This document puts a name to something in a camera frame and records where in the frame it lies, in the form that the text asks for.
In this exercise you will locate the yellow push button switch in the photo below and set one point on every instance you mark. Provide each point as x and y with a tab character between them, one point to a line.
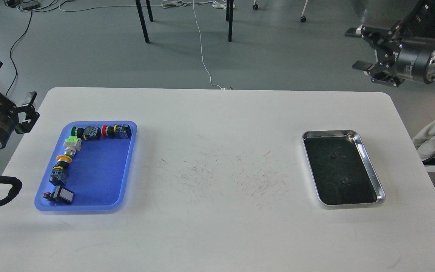
59	173

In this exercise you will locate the green white selector switch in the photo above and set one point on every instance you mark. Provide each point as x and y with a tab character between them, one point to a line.
72	145

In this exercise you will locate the red push button switch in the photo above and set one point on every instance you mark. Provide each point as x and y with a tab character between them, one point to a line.
118	131

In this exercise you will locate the black power strip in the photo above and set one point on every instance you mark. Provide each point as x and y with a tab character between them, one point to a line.
28	5

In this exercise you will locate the blue plastic tray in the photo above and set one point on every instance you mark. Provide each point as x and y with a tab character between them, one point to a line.
97	175

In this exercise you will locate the green push button switch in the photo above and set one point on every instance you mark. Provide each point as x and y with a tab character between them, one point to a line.
89	133

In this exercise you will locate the black table leg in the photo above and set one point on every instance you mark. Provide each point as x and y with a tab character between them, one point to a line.
229	18
149	10
142	21

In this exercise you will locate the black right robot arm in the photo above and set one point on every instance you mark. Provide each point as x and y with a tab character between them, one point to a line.
405	49

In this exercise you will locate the silver metal tray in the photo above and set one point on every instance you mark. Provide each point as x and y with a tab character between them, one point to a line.
363	189

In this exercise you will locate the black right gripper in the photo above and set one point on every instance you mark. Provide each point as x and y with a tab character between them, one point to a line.
386	71

